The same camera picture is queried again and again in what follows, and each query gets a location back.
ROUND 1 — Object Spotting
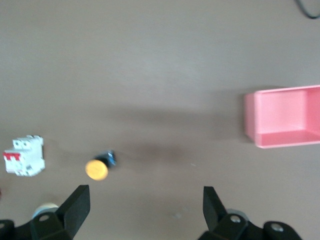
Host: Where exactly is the white circuit breaker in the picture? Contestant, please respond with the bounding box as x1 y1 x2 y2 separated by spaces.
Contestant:
2 134 46 178

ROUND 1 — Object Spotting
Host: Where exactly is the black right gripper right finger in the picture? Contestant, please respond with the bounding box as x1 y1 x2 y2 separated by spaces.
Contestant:
198 186 264 240

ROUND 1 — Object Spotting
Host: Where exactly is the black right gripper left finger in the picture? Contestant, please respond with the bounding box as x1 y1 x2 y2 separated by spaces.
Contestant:
29 184 91 240

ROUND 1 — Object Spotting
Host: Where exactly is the pink plastic bin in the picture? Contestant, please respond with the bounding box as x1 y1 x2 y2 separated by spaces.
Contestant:
243 84 320 150

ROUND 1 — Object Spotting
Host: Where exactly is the yellow push button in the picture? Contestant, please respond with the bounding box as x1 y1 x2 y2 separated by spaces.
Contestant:
84 149 118 181

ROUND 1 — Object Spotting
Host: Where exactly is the blue white call bell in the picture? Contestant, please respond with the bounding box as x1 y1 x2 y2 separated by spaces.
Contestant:
32 202 60 218

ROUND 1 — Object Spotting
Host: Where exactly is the black looped cable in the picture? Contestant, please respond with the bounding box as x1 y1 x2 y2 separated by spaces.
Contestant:
294 0 320 20

